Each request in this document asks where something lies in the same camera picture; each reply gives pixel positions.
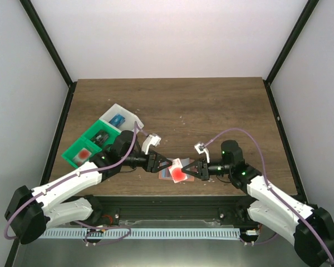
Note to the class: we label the black frame post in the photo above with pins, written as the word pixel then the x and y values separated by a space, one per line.
pixel 45 38
pixel 292 38

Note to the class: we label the left black frame post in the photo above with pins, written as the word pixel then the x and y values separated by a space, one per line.
pixel 45 38

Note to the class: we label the blue card in bin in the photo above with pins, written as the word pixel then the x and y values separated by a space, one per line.
pixel 117 120

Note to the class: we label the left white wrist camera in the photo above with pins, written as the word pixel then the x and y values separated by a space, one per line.
pixel 152 140

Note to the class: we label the white plastic bin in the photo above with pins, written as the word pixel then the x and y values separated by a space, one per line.
pixel 130 118

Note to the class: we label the white card red dot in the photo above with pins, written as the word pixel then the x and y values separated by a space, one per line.
pixel 176 171

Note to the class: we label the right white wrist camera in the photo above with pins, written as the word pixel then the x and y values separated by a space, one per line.
pixel 202 149

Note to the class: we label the green plastic bin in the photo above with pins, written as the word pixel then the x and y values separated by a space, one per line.
pixel 100 125
pixel 80 143

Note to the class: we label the right black frame post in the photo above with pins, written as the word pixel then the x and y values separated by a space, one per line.
pixel 292 38

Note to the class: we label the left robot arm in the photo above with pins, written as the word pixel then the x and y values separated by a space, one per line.
pixel 31 212

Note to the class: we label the black card in bin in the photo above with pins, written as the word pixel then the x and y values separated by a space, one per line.
pixel 100 137

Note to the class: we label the green plastic bin front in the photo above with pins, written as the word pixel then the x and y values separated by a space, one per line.
pixel 80 143

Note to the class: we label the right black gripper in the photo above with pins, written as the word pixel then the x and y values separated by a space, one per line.
pixel 203 171

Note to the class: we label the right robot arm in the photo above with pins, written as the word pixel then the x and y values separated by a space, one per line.
pixel 310 229

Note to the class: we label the light blue slotted cable duct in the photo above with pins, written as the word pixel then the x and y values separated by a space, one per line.
pixel 146 233

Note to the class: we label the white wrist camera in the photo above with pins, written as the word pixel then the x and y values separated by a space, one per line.
pixel 202 149
pixel 152 140

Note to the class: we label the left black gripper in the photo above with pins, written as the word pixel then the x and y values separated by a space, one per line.
pixel 152 166

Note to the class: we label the red dot card in bin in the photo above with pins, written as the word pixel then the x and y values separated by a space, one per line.
pixel 82 156

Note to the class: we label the green plastic bin middle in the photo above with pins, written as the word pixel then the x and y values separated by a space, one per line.
pixel 100 125

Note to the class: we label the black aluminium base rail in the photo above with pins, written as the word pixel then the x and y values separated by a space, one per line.
pixel 112 209

